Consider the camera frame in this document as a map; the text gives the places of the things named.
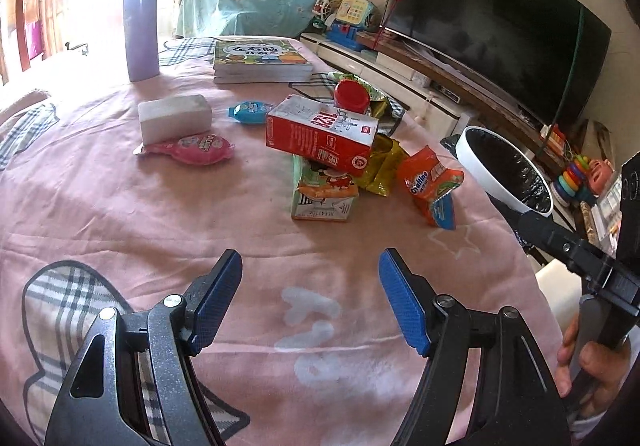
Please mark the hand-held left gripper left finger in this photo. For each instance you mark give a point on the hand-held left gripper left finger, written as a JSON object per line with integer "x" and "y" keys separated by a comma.
{"x": 217, "y": 301}

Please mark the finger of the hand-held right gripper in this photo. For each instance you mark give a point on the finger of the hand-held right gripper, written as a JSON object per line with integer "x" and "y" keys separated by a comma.
{"x": 555, "y": 238}

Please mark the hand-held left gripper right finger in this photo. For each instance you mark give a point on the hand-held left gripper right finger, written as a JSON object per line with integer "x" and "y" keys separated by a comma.
{"x": 402, "y": 306}

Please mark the white trash bin black bag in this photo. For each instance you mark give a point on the white trash bin black bag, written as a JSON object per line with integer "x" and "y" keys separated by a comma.
{"x": 500, "y": 166}

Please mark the pink drink pouch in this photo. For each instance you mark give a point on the pink drink pouch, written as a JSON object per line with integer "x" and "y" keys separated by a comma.
{"x": 195, "y": 151}

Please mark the white foam block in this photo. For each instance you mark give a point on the white foam block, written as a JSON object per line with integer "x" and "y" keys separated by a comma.
{"x": 175, "y": 118}

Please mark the blue drink pouch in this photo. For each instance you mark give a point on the blue drink pouch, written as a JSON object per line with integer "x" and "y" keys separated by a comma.
{"x": 250, "y": 112}

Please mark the person's right hand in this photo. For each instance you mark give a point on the person's right hand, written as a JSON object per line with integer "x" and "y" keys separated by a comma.
{"x": 600, "y": 368}

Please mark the clear plastic drawer box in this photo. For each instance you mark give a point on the clear plastic drawer box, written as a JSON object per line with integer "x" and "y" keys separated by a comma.
{"x": 607, "y": 211}

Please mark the pink plastic toy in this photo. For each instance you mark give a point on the pink plastic toy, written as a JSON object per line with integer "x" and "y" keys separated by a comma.
{"x": 600, "y": 176}

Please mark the pink blanket plaid patches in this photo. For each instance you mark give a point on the pink blanket plaid patches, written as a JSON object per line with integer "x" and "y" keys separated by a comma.
{"x": 150, "y": 226}

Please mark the orange snack packet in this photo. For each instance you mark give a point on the orange snack packet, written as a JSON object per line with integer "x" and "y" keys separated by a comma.
{"x": 427, "y": 181}

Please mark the orange green drink carton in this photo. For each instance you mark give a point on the orange green drink carton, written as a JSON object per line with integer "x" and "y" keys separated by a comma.
{"x": 322, "y": 196}

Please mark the gold snack wrapper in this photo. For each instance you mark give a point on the gold snack wrapper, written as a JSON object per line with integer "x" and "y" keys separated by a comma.
{"x": 382, "y": 171}

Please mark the green stick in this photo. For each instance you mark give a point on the green stick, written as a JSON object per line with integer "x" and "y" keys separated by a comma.
{"x": 575, "y": 56}

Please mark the red drink carton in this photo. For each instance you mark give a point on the red drink carton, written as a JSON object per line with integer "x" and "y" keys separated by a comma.
{"x": 310, "y": 136}

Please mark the red round lid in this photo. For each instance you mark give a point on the red round lid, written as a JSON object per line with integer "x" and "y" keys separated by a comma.
{"x": 351, "y": 96}

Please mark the black television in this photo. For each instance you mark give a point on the black television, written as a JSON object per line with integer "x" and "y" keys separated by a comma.
{"x": 495, "y": 21}

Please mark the book with white pages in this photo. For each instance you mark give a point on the book with white pages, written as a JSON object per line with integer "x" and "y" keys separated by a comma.
{"x": 260, "y": 77}

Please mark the green cover children's book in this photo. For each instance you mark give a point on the green cover children's book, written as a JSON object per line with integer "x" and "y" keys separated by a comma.
{"x": 255, "y": 53}

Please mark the white television cabinet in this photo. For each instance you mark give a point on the white television cabinet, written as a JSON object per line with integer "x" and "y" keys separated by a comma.
{"x": 350, "y": 53}

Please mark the blue toy cash register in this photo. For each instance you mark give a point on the blue toy cash register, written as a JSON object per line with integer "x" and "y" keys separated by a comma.
{"x": 342, "y": 33}

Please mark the purple water bottle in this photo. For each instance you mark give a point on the purple water bottle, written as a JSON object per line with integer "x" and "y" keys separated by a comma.
{"x": 142, "y": 26}

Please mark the light blue floral cloth cover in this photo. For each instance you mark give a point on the light blue floral cloth cover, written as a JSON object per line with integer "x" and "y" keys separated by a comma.
{"x": 245, "y": 1}

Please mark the white toy fan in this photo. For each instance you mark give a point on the white toy fan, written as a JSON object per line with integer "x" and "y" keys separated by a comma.
{"x": 325, "y": 6}

